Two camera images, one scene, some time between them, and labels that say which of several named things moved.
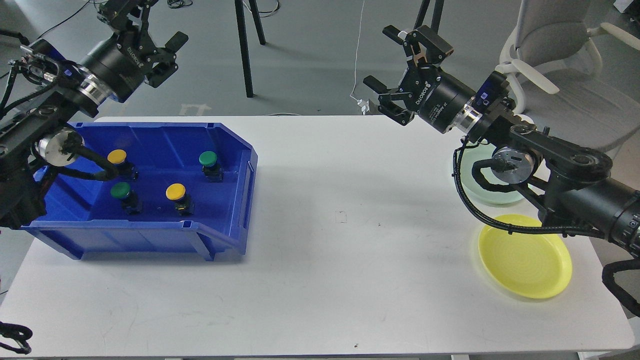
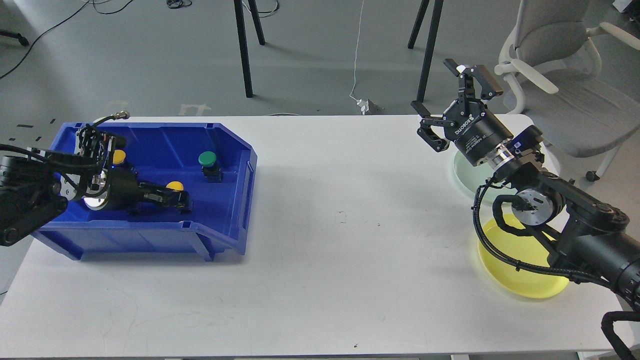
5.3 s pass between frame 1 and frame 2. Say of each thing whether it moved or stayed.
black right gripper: moved
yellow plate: stayed
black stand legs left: stayed
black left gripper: moved
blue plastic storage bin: stayed
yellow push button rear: stayed
